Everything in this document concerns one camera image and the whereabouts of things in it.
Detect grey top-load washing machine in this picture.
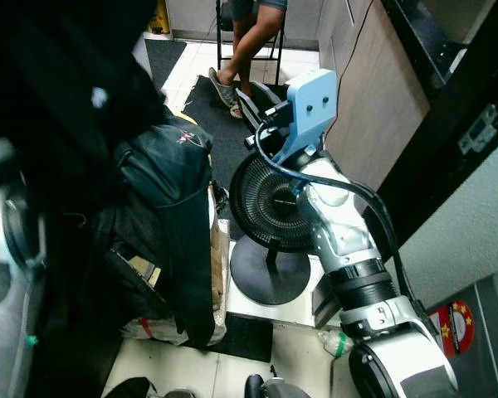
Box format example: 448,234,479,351
427,272,498,398

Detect grey flip-flop sandal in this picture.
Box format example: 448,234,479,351
207,68,237,109

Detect large black floor mat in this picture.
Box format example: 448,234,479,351
183,75,295,196

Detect seated person bare legs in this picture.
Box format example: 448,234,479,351
209,0,288,117

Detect black metal chair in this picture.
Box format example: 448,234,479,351
216,0,285,86

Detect small black floor mat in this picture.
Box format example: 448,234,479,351
144,37,188,90

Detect brown wooden cabinet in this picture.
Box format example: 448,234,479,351
315,0,432,193

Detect yellow printed package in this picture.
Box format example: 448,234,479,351
148,0,172,36

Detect black jacket red logo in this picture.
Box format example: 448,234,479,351
108,112,218,349

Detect brown paper bag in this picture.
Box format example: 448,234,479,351
207,184,232,337

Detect silver door latch plate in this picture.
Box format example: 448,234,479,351
458,104,498,156

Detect clear bottle green cap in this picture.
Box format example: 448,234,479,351
318,329,354,359

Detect white sack red print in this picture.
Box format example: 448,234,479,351
120,315,225,346

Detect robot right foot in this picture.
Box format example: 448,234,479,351
245,373,312,398

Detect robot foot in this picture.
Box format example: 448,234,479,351
108,377,196,398
245,373,312,398

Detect red round star sticker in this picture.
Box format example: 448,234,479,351
430,300,476,359

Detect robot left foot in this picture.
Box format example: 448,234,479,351
108,377,196,398

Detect light blue right wrist camera mount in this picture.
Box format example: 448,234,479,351
276,70,339,164

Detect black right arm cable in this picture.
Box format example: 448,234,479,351
253,123,426,318

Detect black door frame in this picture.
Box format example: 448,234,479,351
380,0,498,250

